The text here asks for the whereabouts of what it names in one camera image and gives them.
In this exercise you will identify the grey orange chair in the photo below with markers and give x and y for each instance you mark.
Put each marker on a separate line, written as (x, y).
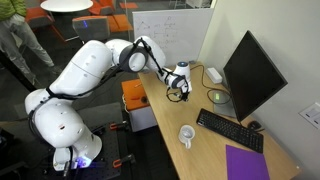
(91, 27)

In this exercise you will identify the orange chair left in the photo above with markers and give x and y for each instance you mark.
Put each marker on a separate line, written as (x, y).
(37, 17)

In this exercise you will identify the round white table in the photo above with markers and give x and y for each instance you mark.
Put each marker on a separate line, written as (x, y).
(66, 5)

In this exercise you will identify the white power adapter box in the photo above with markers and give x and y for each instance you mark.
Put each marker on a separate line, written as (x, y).
(214, 75)

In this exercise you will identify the black keyboard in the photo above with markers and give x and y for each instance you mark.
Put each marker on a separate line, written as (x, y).
(231, 130)

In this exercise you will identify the whiteboard with drawings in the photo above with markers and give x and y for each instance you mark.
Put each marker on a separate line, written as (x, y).
(179, 33)

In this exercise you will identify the black computer mouse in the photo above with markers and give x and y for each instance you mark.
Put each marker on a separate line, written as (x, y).
(254, 125)

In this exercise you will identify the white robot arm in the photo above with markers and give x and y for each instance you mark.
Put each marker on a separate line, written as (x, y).
(50, 109)

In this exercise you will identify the white ceramic mug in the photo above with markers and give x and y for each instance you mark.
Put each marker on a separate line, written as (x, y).
(186, 134)

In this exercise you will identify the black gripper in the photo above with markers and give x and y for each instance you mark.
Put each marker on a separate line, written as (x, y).
(182, 94)

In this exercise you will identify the orange black clamp right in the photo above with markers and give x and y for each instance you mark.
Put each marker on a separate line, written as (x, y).
(118, 126)

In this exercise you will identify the person in green jacket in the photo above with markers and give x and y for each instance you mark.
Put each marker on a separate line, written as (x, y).
(12, 22)

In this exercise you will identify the purple paper sheet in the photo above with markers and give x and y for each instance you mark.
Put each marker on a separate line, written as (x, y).
(245, 165)

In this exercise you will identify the orange grey storage box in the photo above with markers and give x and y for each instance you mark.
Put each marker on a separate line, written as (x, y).
(137, 105)

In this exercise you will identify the orange black clamp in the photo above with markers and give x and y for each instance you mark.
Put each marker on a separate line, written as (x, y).
(128, 158)
(118, 126)

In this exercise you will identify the black perforated breadboard plate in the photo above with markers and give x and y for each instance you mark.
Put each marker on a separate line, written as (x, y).
(102, 166)

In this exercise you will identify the orange black clamp left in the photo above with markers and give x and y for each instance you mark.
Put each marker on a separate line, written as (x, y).
(128, 158)

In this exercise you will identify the black computer monitor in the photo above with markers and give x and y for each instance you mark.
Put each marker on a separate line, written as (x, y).
(252, 79)

